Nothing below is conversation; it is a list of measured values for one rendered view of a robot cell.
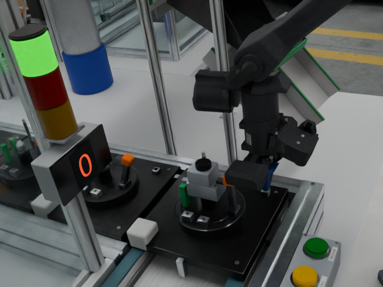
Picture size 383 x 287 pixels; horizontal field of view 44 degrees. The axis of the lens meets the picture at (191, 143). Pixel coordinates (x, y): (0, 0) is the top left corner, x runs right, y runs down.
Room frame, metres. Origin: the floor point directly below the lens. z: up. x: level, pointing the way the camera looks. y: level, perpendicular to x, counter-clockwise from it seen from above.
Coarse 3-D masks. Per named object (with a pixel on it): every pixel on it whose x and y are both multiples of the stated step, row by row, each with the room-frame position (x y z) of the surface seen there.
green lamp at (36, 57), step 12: (48, 36) 0.62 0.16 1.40; (24, 48) 0.59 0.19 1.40; (36, 48) 0.59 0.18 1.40; (48, 48) 0.61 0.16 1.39; (24, 60) 0.59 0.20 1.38; (36, 60) 0.59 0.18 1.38; (48, 60) 0.60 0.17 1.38; (24, 72) 0.60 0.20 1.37; (36, 72) 0.59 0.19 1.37; (48, 72) 0.60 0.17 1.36
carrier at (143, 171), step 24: (120, 168) 0.89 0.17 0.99; (144, 168) 0.90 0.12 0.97; (168, 168) 0.89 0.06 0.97; (96, 192) 0.79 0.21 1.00; (120, 192) 0.80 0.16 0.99; (144, 192) 0.81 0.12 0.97; (96, 216) 0.76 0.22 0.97; (120, 216) 0.75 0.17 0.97; (144, 216) 0.75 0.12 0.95; (120, 240) 0.69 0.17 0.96
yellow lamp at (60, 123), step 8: (64, 104) 0.60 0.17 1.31; (40, 112) 0.59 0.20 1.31; (48, 112) 0.59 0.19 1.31; (56, 112) 0.59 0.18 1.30; (64, 112) 0.60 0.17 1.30; (72, 112) 0.62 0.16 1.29; (40, 120) 0.60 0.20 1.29; (48, 120) 0.59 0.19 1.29; (56, 120) 0.59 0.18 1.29; (64, 120) 0.60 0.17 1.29; (72, 120) 0.61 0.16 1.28; (48, 128) 0.59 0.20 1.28; (56, 128) 0.59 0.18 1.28; (64, 128) 0.60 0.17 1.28; (72, 128) 0.60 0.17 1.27; (48, 136) 0.60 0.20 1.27; (56, 136) 0.59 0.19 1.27; (64, 136) 0.59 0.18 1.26
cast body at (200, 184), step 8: (200, 160) 0.72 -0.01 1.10; (208, 160) 0.71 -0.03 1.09; (192, 168) 0.71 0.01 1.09; (200, 168) 0.70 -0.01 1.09; (208, 168) 0.70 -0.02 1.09; (216, 168) 0.71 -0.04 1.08; (192, 176) 0.70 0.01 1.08; (200, 176) 0.69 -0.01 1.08; (208, 176) 0.68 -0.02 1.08; (216, 176) 0.71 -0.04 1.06; (192, 184) 0.70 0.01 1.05; (200, 184) 0.69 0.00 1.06; (208, 184) 0.68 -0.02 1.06; (216, 184) 0.69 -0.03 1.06; (192, 192) 0.70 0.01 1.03; (200, 192) 0.69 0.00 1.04; (208, 192) 0.68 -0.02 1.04; (216, 192) 0.68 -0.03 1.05; (216, 200) 0.68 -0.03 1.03
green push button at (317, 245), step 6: (312, 240) 0.59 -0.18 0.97; (318, 240) 0.59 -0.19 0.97; (324, 240) 0.59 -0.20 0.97; (306, 246) 0.58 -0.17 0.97; (312, 246) 0.58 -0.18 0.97; (318, 246) 0.58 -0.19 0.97; (324, 246) 0.58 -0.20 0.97; (312, 252) 0.57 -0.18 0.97; (318, 252) 0.56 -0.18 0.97; (324, 252) 0.56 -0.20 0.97
